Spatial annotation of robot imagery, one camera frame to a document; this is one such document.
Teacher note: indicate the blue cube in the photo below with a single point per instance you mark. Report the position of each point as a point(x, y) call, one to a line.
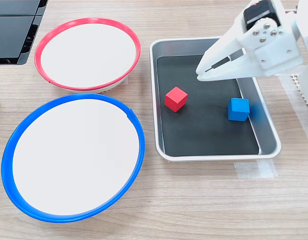
point(238, 109)

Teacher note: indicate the red cube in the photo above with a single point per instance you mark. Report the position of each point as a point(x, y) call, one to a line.
point(175, 98)

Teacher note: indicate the steel tray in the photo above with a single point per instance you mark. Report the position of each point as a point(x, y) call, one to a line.
point(266, 130)

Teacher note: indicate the black tray mat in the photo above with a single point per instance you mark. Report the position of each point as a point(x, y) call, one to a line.
point(206, 135)

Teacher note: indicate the clear plastic sheet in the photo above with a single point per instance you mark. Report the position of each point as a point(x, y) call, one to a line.
point(297, 117)

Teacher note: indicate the clear tape strip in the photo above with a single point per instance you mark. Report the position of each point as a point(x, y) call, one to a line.
point(254, 170)

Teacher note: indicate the red-rimmed white plate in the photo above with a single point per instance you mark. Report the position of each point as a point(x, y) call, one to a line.
point(89, 55)

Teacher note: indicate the blue-rimmed white plate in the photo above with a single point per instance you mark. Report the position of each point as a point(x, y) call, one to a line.
point(74, 157)

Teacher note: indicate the black glossy device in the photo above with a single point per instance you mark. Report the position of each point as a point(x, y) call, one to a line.
point(11, 37)

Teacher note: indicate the pale perforated base plate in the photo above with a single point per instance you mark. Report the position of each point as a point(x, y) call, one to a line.
point(297, 82)

